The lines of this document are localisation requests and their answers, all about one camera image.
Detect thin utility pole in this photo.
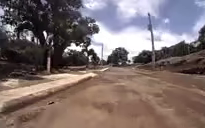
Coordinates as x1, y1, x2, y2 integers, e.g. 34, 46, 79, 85
100, 43, 105, 66

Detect small thin-trunked tree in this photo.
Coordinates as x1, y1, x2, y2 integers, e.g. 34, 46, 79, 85
86, 48, 102, 66

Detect round dark tree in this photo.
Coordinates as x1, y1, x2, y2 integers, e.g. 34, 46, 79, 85
106, 46, 130, 66

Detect brown brick road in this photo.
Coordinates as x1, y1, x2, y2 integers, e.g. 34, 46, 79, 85
0, 66, 205, 128

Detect grey utility pole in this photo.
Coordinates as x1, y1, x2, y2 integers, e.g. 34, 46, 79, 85
146, 12, 157, 69

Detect large dark tree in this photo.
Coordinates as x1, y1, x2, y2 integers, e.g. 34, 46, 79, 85
0, 0, 101, 69

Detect row of trees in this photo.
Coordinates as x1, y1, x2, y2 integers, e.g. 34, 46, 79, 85
132, 19, 205, 65

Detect pale concrete pavement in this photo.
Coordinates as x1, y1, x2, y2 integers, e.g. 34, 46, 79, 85
0, 67, 110, 114

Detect dark bushes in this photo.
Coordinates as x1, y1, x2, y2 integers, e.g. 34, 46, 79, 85
0, 23, 89, 68

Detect earth embankment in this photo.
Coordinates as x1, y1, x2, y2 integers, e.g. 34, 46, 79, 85
136, 48, 205, 77

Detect pale post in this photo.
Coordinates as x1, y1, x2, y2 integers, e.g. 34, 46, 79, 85
45, 34, 54, 75

